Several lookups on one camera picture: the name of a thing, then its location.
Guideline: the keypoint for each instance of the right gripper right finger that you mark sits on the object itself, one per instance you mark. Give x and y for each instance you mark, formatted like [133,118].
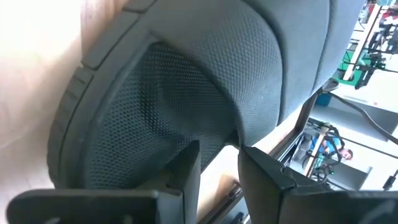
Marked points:
[264,193]

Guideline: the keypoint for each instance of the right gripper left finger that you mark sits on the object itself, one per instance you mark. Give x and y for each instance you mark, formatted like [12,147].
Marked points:
[183,193]

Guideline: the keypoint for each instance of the black rubber slide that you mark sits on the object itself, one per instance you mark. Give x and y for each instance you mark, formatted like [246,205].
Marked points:
[186,93]

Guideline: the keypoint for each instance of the person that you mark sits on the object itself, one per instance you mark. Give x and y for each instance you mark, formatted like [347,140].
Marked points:
[329,149]

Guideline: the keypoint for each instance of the background workstation equipment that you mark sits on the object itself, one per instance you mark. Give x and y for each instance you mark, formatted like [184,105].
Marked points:
[373,46]

